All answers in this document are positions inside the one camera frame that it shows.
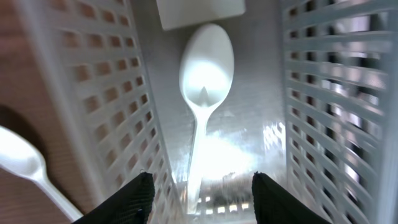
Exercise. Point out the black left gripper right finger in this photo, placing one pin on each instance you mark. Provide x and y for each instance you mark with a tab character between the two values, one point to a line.
274	205

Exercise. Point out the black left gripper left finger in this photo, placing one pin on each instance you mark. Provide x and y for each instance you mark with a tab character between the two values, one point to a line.
132	204

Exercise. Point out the clear perforated plastic basket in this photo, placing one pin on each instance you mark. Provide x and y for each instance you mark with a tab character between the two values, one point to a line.
339	98

